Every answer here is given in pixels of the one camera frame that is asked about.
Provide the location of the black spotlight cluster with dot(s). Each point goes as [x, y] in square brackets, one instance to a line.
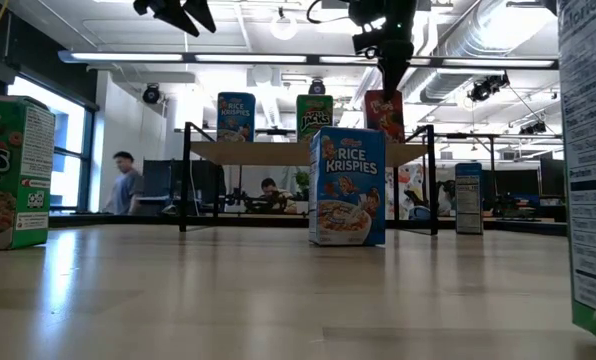
[485, 89]
[533, 128]

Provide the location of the black aluminium table frame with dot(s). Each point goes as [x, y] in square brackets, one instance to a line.
[128, 220]

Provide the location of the potted green plant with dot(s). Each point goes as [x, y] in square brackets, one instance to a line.
[302, 179]

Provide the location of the black ceiling camera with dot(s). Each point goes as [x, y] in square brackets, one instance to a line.
[151, 95]
[317, 88]

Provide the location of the large window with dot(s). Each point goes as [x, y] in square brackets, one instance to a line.
[70, 150]

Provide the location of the black monitor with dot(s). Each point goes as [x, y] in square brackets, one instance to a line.
[553, 177]
[515, 184]
[198, 177]

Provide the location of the black beam with light strips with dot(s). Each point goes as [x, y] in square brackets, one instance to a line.
[128, 56]

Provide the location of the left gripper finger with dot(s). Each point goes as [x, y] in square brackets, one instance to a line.
[200, 12]
[170, 12]

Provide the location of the person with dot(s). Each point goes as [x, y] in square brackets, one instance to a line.
[125, 190]
[269, 186]
[445, 197]

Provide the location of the red Froot Loops cereal box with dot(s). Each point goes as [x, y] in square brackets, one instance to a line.
[385, 122]

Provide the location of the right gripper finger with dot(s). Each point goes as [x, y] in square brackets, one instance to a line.
[394, 67]

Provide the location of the round white ceiling lamp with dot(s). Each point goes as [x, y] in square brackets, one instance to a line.
[284, 27]

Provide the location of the wooden shelf with black frame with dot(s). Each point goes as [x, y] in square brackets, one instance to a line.
[303, 152]

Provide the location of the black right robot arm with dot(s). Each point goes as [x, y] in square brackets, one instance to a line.
[403, 10]

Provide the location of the blue Rice Krispies cereal box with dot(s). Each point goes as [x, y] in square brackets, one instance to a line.
[347, 180]
[236, 117]
[468, 200]

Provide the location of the green Apple Jacks cereal box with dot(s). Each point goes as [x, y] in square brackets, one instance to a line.
[314, 115]
[13, 175]
[590, 175]

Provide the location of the silver ceiling duct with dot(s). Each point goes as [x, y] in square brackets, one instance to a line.
[478, 40]

